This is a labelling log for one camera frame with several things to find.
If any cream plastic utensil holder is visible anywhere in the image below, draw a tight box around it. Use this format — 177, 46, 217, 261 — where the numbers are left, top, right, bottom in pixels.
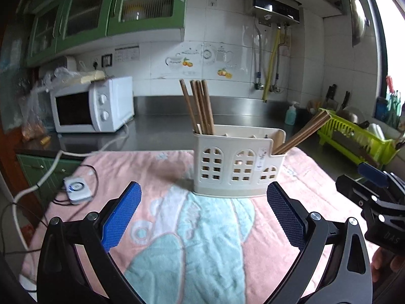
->
194, 125, 286, 198

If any white plate in rack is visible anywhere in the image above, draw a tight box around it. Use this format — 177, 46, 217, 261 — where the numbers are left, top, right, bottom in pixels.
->
368, 123, 385, 141

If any white microwave oven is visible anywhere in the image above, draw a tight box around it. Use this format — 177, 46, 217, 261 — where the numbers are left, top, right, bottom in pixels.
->
50, 77, 135, 133

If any hanging metal pot lid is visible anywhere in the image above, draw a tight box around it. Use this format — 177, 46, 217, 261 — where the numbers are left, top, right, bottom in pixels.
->
349, 0, 370, 47

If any white power cable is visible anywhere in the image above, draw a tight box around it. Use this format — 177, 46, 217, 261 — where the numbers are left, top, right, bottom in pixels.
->
11, 121, 131, 251

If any blue soap dispenser bottle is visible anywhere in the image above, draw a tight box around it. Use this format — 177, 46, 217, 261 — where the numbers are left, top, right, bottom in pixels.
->
284, 102, 299, 126

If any wall gas water heater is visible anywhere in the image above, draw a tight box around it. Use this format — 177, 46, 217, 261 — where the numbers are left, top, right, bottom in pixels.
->
244, 0, 301, 25

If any small white round-dial device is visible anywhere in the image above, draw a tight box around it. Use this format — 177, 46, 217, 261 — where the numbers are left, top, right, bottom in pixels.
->
63, 176, 93, 205

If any black cable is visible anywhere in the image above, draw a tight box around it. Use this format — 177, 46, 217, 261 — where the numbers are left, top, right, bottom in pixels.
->
0, 164, 100, 257

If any green wall cabinet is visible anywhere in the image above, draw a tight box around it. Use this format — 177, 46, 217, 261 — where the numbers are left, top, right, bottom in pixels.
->
26, 0, 186, 67

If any green dish drying rack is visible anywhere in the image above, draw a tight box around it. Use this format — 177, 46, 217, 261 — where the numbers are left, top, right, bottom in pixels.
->
317, 110, 399, 169

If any black kitchen knife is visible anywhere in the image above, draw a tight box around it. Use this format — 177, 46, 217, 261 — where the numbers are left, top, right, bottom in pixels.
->
325, 84, 337, 103

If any yellow gas hose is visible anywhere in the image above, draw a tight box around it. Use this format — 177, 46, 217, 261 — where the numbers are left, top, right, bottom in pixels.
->
262, 29, 281, 103

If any person's right hand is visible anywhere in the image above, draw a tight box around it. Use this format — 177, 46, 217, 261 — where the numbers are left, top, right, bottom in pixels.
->
371, 247, 404, 283

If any plastic bag with food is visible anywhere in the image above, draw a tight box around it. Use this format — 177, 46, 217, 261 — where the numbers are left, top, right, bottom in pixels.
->
20, 67, 81, 141

